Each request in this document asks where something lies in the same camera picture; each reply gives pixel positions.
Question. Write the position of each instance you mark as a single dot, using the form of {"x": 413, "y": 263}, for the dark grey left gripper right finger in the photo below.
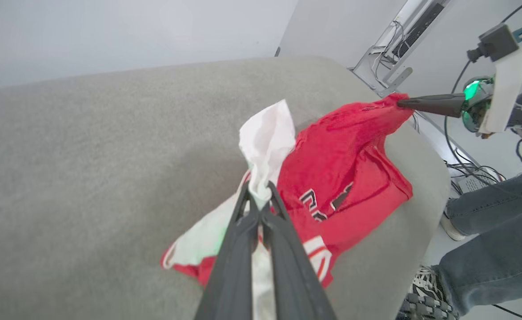
{"x": 287, "y": 266}

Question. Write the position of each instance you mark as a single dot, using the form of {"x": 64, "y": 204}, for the white shoe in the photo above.
{"x": 451, "y": 227}

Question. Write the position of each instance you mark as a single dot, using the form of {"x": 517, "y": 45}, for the black and white sneaker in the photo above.
{"x": 427, "y": 295}

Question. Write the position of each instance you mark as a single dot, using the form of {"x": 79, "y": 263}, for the white power adapter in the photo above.
{"x": 472, "y": 183}

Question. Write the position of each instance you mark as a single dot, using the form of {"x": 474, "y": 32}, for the dark wrist camera box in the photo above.
{"x": 494, "y": 42}

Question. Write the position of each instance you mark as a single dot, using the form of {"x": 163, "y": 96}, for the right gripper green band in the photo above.
{"x": 476, "y": 104}

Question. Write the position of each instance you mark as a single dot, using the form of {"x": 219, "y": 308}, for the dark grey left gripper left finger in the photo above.
{"x": 236, "y": 249}

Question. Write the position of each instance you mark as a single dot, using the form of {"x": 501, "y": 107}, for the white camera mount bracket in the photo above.
{"x": 505, "y": 89}

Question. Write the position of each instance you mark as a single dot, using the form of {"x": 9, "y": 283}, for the red and white jersey garment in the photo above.
{"x": 345, "y": 146}

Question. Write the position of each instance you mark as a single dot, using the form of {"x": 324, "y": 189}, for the person's blue jeans leg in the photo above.
{"x": 496, "y": 204}
{"x": 496, "y": 271}

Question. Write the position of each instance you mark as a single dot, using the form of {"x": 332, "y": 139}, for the white metal desk frame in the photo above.
{"x": 383, "y": 62}

